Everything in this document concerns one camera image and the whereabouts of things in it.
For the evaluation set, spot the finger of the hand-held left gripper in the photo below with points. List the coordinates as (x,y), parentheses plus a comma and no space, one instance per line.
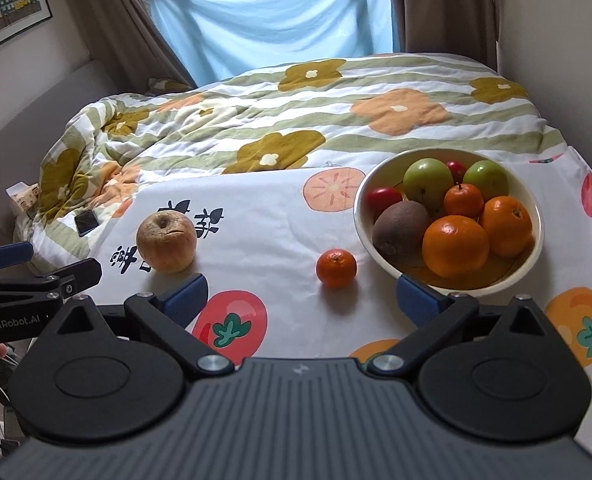
(81,275)
(6,255)

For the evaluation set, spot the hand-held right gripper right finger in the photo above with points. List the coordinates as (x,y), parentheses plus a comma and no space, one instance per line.
(415,303)

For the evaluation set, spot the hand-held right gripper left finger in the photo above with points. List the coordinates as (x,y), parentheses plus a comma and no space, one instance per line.
(188,301)

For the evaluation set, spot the large orange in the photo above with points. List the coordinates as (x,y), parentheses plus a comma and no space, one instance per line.
(508,225)
(455,247)

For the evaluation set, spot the brown kiwi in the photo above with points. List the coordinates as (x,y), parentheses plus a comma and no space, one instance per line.
(400,230)

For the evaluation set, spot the cream bowl with yellow print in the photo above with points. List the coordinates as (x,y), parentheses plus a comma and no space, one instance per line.
(363,220)

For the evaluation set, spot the red cherry tomato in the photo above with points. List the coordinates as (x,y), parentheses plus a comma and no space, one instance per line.
(381,199)
(455,170)

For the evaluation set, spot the small mandarin with dark stem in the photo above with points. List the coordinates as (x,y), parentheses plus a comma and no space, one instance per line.
(463,201)

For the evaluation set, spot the black phone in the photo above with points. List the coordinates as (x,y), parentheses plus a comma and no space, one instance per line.
(86,223)

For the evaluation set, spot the printed tissue box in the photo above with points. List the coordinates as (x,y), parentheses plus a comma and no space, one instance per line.
(23,199)

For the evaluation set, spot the wrinkled yellow-red apple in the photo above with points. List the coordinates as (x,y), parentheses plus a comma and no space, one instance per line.
(166,245)

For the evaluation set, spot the white fruit-printed cloth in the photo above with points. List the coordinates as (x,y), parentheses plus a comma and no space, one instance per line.
(276,220)

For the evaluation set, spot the green apple left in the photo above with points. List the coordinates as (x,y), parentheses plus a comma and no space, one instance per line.
(425,180)

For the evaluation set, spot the green apple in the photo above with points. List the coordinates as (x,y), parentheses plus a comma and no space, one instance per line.
(425,180)
(485,177)

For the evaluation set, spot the green apple right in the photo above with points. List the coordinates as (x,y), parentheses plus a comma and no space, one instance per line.
(485,177)

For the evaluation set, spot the floral striped quilt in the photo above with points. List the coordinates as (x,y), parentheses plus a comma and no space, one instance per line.
(326,125)

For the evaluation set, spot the light blue sheet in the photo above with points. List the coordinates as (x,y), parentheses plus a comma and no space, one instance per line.
(276,25)

